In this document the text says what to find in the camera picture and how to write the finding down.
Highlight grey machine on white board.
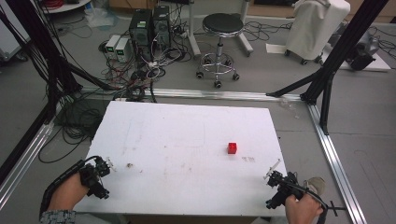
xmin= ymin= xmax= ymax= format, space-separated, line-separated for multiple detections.
xmin=321 ymin=30 xmax=392 ymax=73

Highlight slim black computer tower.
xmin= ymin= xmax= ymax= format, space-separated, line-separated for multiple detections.
xmin=151 ymin=5 xmax=172 ymax=51

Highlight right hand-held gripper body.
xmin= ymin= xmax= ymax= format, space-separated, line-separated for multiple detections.
xmin=265 ymin=170 xmax=308 ymax=210

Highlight white paper sheet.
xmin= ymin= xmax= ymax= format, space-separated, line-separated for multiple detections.
xmin=265 ymin=42 xmax=290 ymax=55

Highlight black frame post with cables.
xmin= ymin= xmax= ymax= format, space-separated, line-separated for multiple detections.
xmin=0 ymin=0 xmax=117 ymax=126

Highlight person's right hand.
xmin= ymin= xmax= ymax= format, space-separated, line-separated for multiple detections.
xmin=284 ymin=192 xmax=325 ymax=224

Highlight black low frame beam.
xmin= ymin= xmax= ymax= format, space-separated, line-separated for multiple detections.
xmin=0 ymin=102 xmax=54 ymax=186

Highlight mixed cable tangle by computers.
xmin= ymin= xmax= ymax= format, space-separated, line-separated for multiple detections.
xmin=98 ymin=27 xmax=191 ymax=105

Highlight large black computer tower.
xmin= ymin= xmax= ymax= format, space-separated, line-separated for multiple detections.
xmin=128 ymin=8 xmax=154 ymax=63

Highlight person's left hand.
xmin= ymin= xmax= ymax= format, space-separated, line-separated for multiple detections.
xmin=47 ymin=172 xmax=90 ymax=213

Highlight clear plastic bag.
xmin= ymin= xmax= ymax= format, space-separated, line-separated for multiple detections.
xmin=84 ymin=7 xmax=120 ymax=30

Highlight white desk leg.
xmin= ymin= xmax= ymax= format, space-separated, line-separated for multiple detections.
xmin=237 ymin=0 xmax=255 ymax=58
xmin=186 ymin=0 xmax=203 ymax=58

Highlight black round swivel stool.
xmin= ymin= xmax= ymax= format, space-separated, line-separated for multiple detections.
xmin=195 ymin=12 xmax=246 ymax=90

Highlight black cable tangle on floor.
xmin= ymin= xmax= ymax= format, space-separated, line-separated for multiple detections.
xmin=37 ymin=98 xmax=106 ymax=164

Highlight black loose cables by stool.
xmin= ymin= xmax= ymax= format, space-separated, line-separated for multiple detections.
xmin=243 ymin=20 xmax=295 ymax=43

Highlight aluminium side rail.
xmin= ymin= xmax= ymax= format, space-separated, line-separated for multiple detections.
xmin=305 ymin=102 xmax=369 ymax=224
xmin=0 ymin=120 xmax=56 ymax=210

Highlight black frame post with braces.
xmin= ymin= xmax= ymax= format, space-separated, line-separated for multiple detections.
xmin=265 ymin=0 xmax=390 ymax=136

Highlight white bench power supply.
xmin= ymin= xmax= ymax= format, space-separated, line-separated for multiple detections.
xmin=114 ymin=37 xmax=131 ymax=63
xmin=105 ymin=34 xmax=121 ymax=59

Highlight white covered cart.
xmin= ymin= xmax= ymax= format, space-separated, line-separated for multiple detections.
xmin=284 ymin=0 xmax=352 ymax=65

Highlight round white table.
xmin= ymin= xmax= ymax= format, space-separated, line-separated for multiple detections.
xmin=39 ymin=0 xmax=93 ymax=15

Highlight long aluminium floor rail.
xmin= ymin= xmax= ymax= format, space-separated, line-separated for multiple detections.
xmin=78 ymin=86 xmax=304 ymax=103

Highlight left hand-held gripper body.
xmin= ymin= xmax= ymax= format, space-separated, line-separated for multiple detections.
xmin=78 ymin=155 xmax=112 ymax=201

